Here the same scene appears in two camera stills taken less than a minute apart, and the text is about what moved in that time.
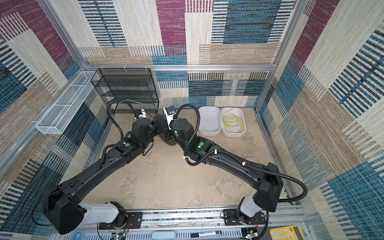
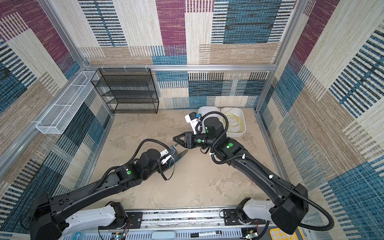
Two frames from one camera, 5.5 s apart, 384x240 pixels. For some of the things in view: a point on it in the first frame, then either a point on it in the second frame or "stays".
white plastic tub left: [210, 121] stays
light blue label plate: [163, 235] stays
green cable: [141, 103] → [172, 157]
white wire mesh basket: [56, 119] stays
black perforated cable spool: [166, 136] → [176, 157]
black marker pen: [204, 234] stays
